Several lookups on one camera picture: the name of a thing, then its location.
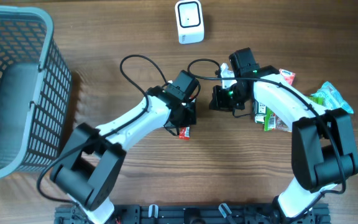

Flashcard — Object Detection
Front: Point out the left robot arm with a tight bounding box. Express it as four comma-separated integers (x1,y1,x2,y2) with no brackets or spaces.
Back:
50,70,199,223

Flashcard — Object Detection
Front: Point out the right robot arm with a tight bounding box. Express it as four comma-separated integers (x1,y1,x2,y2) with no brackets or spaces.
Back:
209,48,358,223

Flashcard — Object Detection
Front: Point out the grey plastic mesh basket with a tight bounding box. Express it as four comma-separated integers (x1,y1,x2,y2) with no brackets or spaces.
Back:
0,6,72,179

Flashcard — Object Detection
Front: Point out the orange Kleenex tissue pack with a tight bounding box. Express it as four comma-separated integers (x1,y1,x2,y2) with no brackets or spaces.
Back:
279,68,296,85

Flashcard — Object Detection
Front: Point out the teal tissue pack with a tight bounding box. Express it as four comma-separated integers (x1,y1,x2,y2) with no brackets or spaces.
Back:
311,82,354,114

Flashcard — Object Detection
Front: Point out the green snack bag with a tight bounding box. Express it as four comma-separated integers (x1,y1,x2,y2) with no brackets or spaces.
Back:
264,96,324,132

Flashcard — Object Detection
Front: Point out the red Nescafe coffee stick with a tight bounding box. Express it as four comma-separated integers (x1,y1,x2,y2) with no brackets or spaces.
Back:
179,127,190,140

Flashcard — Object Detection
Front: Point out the green white small box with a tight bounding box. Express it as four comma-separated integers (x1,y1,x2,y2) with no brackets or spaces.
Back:
252,100,267,124

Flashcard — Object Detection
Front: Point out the white barcode scanner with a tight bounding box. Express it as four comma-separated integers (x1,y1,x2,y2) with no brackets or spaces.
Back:
175,0,204,45

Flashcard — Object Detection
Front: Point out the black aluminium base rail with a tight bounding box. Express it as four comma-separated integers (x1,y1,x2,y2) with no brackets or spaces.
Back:
53,203,331,224

